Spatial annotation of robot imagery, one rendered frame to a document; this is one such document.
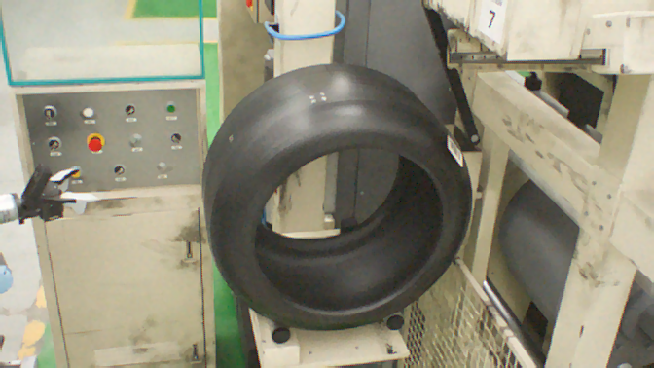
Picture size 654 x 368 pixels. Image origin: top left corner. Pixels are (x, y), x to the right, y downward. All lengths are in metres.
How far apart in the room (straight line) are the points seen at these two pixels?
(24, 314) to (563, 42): 2.67
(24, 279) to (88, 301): 1.13
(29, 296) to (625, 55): 2.84
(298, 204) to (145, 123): 0.58
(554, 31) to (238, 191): 0.66
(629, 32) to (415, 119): 0.47
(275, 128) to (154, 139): 0.89
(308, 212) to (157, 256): 0.65
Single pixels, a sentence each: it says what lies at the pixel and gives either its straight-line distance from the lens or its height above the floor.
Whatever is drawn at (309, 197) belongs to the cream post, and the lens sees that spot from 1.90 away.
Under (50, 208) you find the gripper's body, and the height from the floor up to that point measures 1.02.
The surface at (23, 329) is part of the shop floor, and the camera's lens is 3.27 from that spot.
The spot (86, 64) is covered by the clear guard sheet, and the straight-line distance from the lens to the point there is 2.12.
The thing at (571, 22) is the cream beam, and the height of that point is 1.70.
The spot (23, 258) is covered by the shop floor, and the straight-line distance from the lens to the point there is 3.73.
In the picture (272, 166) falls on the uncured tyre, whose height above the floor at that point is 1.36.
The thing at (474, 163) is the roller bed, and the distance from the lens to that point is 1.92.
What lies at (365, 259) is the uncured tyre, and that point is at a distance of 1.86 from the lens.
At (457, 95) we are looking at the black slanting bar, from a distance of 1.82.
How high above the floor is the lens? 1.98
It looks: 28 degrees down
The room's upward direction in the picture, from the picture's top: 3 degrees clockwise
